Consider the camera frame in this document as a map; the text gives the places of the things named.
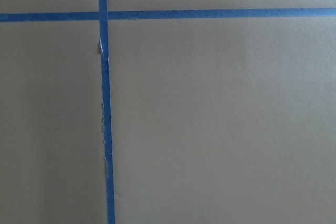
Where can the blue tape line lengthwise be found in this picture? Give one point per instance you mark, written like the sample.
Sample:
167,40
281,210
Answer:
106,109

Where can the blue tape line crosswise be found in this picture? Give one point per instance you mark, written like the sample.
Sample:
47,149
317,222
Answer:
169,14

